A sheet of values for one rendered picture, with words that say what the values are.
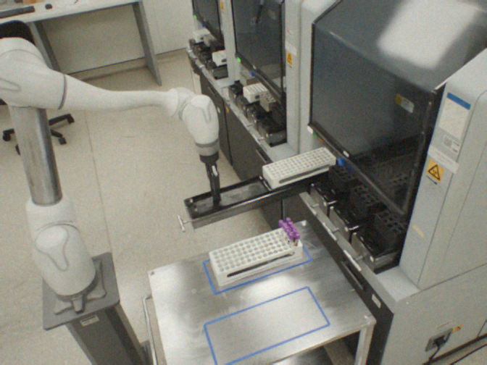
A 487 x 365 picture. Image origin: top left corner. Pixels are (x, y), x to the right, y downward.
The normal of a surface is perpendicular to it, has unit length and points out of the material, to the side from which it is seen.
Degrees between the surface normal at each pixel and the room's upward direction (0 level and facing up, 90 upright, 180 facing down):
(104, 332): 90
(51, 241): 6
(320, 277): 0
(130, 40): 90
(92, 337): 90
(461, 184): 90
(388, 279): 0
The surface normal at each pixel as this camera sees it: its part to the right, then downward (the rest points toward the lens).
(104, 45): 0.37, 0.58
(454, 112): -0.92, 0.30
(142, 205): -0.08, -0.76
